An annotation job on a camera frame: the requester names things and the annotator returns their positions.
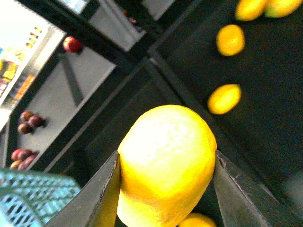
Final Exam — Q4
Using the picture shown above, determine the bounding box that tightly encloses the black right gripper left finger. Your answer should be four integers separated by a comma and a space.
46, 151, 121, 227

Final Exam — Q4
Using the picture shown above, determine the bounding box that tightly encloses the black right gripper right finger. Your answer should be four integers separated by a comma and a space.
213, 151, 298, 227

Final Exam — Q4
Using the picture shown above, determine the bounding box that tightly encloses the yellow lemon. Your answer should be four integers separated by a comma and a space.
216, 24, 245, 57
117, 105, 217, 227
207, 84, 242, 115

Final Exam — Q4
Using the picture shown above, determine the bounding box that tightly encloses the yellow lemon on shelf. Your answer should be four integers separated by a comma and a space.
216, 24, 245, 57
207, 84, 242, 115

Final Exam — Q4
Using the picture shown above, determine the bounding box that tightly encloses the light blue plastic basket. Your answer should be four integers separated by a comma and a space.
0, 168, 81, 227

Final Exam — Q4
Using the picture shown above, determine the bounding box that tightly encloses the red apple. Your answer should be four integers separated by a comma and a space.
63, 36, 82, 53

